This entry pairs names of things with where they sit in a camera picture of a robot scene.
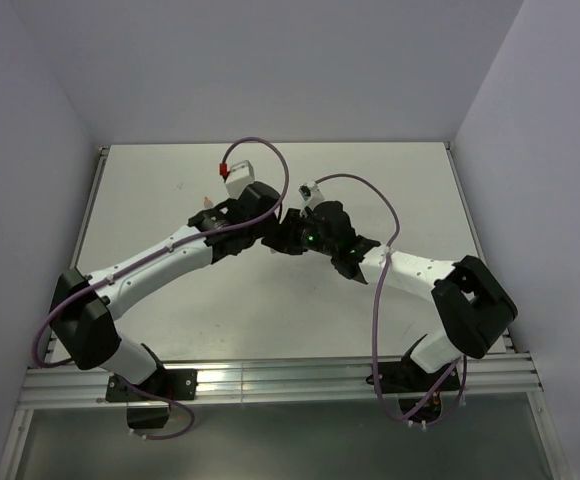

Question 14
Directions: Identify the purple cable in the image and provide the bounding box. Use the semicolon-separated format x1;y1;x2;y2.
314;173;469;424
30;136;291;441

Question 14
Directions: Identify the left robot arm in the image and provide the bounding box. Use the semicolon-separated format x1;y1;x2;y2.
50;181;280;399

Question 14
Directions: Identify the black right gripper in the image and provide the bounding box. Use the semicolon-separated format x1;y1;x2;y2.
262;208;337;257

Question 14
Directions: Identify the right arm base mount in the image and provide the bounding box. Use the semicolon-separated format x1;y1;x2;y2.
377;358;467;430

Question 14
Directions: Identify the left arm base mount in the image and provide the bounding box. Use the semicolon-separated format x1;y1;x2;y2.
105;368;198;431

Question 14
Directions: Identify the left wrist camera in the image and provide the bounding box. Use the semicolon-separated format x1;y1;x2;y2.
219;160;255;199

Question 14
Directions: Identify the aluminium rail frame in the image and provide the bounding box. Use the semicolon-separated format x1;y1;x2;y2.
0;142;574;479

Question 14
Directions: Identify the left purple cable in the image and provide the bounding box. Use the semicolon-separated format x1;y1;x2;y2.
30;136;291;441

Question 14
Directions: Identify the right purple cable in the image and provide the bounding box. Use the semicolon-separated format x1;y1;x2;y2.
314;173;469;424

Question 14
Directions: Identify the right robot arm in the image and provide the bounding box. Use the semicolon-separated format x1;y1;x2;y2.
262;201;518;390

